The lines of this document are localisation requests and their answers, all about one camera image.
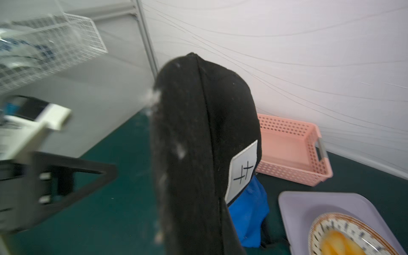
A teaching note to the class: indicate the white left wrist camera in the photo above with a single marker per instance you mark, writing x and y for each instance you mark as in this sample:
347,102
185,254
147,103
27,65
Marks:
26,122

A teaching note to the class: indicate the blue patterned bowl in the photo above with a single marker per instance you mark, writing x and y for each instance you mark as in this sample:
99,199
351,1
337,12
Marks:
20,51

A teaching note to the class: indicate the patterned plate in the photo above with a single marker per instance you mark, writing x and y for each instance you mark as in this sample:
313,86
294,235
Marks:
367,238

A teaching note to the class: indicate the black baseball cap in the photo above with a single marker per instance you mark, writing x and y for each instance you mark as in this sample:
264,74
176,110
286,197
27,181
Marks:
205,145

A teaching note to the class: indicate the blue baseball cap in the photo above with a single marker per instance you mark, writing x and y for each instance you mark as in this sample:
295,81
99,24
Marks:
249,215

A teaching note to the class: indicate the lavender plastic tray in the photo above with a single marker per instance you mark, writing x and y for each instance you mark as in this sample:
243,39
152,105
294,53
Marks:
300,209

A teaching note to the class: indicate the white wire wall basket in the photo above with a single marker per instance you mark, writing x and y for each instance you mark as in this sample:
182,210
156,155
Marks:
73,39

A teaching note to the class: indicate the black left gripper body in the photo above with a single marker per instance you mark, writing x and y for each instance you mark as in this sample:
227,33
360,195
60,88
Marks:
26,193

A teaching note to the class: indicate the pink perforated plastic basket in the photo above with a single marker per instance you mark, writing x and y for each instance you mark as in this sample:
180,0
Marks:
293,150

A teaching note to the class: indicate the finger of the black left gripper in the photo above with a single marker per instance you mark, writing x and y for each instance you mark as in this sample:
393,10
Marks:
64,171

